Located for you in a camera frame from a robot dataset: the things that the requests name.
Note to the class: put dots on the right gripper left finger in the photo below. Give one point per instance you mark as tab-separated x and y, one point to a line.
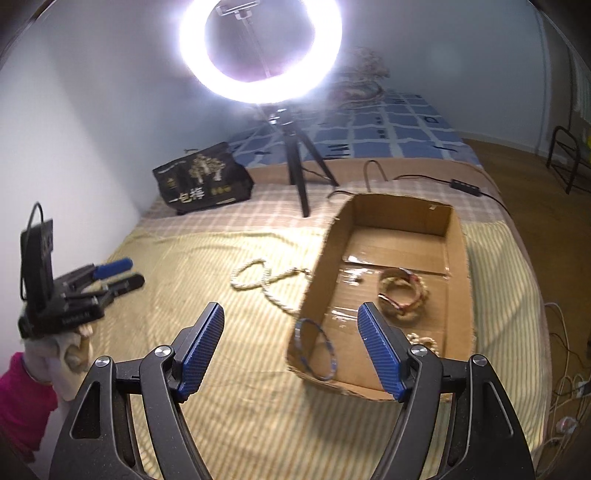
98	440

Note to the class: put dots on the black tripod stand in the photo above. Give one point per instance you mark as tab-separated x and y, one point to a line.
281	117

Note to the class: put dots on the black clothes rack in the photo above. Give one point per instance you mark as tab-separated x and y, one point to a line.
569	158

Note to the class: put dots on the left gloved hand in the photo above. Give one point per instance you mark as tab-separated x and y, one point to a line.
60	360

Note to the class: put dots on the yellow striped bed cloth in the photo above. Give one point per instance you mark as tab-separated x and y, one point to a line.
254	419

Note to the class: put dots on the brown cardboard box tray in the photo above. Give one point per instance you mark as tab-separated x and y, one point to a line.
412	255

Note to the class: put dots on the blue checked quilt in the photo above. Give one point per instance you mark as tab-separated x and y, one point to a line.
401	125

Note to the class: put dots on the black snack bag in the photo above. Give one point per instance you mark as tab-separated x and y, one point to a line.
203	179

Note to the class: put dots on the dried twig wreath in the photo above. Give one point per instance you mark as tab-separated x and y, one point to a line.
356	79

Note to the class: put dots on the white ring light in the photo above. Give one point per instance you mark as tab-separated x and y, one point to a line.
297	79

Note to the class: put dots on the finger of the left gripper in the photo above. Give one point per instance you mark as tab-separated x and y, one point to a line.
111	269
125	285

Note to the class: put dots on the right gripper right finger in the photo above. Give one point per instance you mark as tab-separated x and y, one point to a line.
484	438

